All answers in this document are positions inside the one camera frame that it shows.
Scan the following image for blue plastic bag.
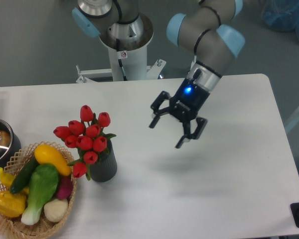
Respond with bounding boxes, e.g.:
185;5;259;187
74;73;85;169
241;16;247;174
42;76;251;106
259;0;299;41

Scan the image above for yellow corn cob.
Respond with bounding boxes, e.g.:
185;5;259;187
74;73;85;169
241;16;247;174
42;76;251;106
0;191;26;218

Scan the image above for yellow squash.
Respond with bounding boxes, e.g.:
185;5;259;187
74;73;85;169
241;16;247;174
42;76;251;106
34;144;72;176

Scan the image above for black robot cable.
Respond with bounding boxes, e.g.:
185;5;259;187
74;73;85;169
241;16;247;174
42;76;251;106
116;38;128;82

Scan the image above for dark grey ribbed vase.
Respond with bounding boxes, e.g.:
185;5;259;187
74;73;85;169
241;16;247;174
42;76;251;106
90;140;117;182

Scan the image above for red tulip bouquet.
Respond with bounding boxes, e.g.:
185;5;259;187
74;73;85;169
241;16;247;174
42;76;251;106
53;105;116;180

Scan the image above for green bok choy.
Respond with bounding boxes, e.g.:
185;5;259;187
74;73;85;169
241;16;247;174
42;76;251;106
21;163;59;226

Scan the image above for dark green cucumber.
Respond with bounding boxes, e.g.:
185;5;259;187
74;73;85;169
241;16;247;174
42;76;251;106
9;156;39;194

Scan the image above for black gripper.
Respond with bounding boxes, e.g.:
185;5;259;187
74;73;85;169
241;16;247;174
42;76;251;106
149;79;210;149

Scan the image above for yellow banana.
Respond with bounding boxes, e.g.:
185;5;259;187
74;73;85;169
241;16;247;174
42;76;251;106
0;167;29;195

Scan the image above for white garlic bulb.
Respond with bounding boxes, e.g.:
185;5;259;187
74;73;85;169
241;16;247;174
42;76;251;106
44;198;68;223

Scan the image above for dark pot blue handle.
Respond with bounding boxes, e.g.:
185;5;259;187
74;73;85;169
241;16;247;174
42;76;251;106
0;74;22;175

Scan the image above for woven wicker basket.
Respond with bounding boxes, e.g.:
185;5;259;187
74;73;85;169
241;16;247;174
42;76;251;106
0;141;77;239

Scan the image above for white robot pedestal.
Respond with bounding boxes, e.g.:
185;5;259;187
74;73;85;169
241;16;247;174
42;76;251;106
76;13;166;83

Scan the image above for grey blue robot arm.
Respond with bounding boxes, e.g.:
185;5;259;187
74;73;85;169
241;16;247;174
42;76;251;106
72;0;245;148

